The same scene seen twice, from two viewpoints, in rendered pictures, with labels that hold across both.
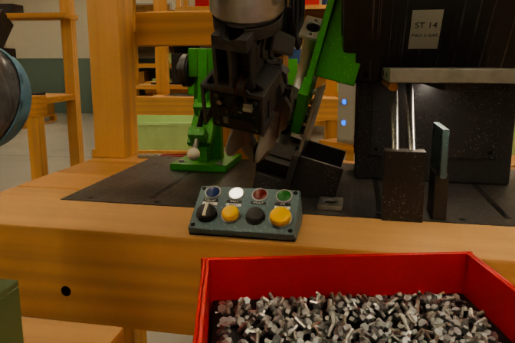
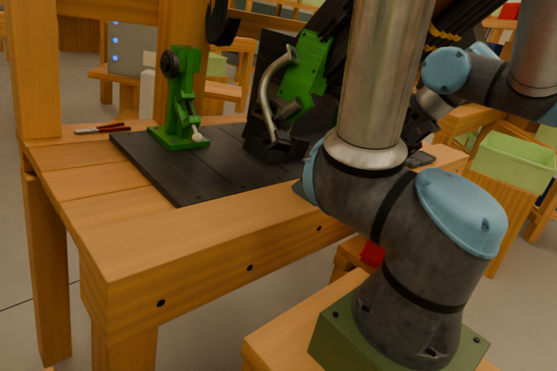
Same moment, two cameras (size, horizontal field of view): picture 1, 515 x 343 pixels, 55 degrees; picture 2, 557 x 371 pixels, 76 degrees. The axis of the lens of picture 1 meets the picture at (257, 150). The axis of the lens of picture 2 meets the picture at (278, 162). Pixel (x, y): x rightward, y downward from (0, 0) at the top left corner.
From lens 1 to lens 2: 0.90 m
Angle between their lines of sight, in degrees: 57
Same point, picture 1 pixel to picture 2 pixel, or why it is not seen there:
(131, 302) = (283, 254)
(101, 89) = (31, 67)
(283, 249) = not seen: hidden behind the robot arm
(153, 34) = (72, 3)
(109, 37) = (43, 9)
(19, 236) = (228, 247)
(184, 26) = (108, 2)
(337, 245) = not seen: hidden behind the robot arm
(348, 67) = (322, 86)
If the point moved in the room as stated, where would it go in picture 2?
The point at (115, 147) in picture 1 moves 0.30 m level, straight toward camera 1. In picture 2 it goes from (50, 127) to (144, 161)
